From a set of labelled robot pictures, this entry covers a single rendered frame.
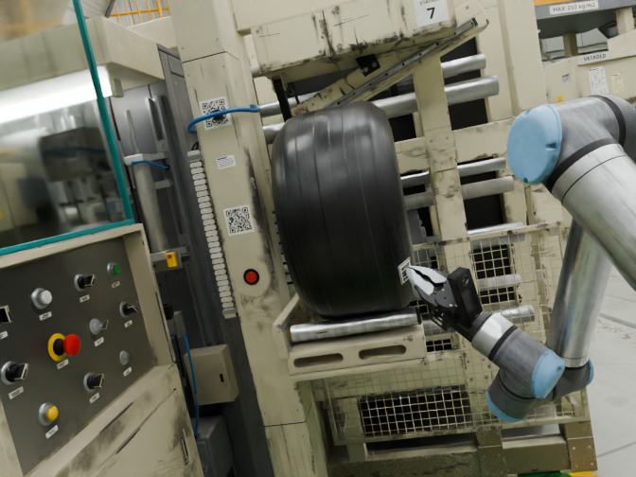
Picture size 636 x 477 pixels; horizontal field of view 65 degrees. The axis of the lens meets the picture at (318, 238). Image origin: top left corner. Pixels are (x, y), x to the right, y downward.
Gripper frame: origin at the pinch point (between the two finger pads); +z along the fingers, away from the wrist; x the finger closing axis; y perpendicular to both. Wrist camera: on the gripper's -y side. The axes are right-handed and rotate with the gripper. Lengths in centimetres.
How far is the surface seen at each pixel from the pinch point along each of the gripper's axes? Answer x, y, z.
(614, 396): 100, 145, -53
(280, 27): 29, -21, 79
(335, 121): 7.8, -20.8, 32.3
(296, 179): -9.1, -16.5, 27.5
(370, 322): -9.3, 17.4, 3.9
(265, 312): -24.9, 24.1, 29.1
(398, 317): -3.8, 16.1, -0.7
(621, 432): 74, 127, -61
